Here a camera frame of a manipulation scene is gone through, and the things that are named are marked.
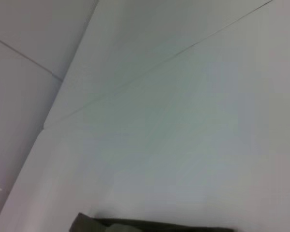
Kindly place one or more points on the dark green printed t-shirt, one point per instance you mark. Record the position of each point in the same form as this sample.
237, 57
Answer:
135, 224

